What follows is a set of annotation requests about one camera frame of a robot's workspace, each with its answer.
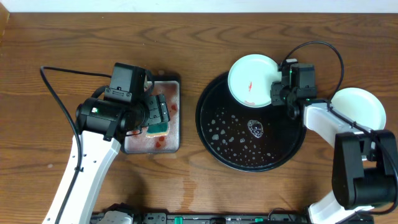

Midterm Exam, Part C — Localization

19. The green yellow sponge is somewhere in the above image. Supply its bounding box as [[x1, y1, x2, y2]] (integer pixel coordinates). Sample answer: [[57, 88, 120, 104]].
[[146, 122, 169, 138]]

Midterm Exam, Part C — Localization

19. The light blue top plate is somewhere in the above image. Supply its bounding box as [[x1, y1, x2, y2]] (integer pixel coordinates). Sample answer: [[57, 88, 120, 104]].
[[227, 54, 282, 108]]

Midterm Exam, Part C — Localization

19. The light blue plate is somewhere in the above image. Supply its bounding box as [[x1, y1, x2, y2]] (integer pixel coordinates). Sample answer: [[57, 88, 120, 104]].
[[227, 54, 282, 108], [331, 88, 386, 130]]

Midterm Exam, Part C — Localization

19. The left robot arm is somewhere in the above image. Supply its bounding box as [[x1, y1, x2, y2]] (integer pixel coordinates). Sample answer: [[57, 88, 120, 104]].
[[44, 95, 179, 223]]

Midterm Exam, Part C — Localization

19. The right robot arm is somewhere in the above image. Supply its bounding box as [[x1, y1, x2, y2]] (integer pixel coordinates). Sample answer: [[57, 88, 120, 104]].
[[271, 82, 397, 223]]

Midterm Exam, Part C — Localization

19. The black rectangular sponge tray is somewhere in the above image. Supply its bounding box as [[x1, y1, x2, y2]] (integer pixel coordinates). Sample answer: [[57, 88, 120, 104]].
[[122, 77, 180, 154]]

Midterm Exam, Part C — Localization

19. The black round tray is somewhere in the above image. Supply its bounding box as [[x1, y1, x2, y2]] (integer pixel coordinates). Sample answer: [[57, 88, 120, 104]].
[[195, 73, 306, 172]]

